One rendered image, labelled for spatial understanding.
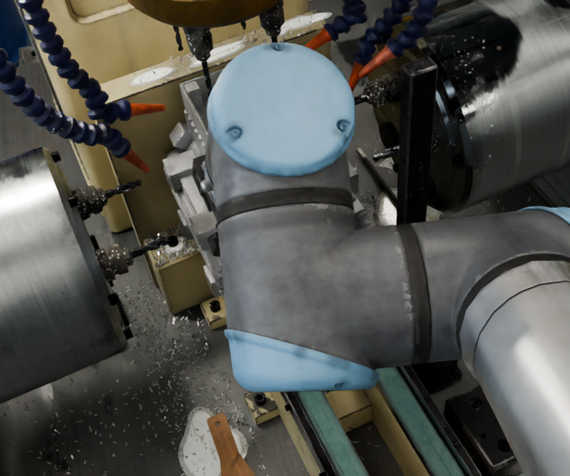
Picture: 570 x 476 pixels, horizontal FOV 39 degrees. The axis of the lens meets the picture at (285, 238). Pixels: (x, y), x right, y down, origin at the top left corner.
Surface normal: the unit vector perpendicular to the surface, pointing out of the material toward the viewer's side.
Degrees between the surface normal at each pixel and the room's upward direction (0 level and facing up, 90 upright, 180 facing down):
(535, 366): 47
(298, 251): 30
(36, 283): 51
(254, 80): 25
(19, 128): 0
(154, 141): 90
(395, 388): 0
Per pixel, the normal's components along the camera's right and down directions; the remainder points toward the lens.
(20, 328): 0.34, 0.36
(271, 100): 0.12, -0.29
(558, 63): 0.22, 0.00
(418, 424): -0.08, -0.63
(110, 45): 0.41, 0.69
